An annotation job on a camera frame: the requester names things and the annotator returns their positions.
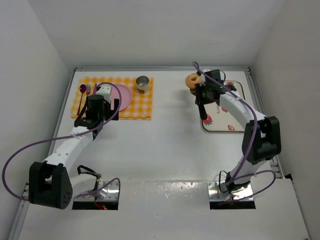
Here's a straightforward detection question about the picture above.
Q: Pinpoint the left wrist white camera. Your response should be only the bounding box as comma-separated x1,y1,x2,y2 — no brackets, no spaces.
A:
96,85,112,103

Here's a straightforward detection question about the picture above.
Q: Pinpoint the purple knife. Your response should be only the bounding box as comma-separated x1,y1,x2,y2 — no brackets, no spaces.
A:
92,83,98,95

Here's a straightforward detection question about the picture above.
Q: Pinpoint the pink plate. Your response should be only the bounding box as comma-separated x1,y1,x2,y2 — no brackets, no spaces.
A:
103,83,132,112

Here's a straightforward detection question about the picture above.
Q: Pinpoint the aluminium frame rail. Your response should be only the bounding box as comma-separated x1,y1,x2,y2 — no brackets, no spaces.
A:
74,66,251,72

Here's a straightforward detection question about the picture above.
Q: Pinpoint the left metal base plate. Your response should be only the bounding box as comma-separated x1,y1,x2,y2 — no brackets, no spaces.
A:
74,180,119,202

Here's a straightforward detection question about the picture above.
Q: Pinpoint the metal base plate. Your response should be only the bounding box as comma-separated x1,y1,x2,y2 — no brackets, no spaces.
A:
74,180,119,202
207,180,254,202

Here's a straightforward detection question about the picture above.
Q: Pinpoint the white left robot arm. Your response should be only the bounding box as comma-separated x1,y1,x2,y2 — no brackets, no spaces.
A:
28,94,122,210

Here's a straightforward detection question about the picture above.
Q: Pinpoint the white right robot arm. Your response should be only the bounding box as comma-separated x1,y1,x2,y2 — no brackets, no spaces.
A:
193,83,281,193

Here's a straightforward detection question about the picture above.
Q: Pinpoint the purple spoon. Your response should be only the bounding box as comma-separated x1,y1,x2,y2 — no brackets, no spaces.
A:
77,84,87,115

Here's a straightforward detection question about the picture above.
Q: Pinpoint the strawberry print tray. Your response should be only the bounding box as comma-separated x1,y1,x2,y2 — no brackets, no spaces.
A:
199,79,247,133

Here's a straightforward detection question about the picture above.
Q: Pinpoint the glazed donut bread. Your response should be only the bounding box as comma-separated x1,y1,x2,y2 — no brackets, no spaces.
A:
185,73,201,90

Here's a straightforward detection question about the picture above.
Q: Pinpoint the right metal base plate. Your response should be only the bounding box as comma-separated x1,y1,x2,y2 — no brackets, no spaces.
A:
207,180,254,202

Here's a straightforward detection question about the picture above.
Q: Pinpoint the purple fork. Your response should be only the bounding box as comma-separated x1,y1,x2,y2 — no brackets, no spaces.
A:
85,83,91,98

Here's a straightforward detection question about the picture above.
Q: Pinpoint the metal cup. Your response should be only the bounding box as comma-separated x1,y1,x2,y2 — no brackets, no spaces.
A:
135,75,150,94

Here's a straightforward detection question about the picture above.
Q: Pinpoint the orange checkered cloth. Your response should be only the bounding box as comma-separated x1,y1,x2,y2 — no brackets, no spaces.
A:
79,76,154,120

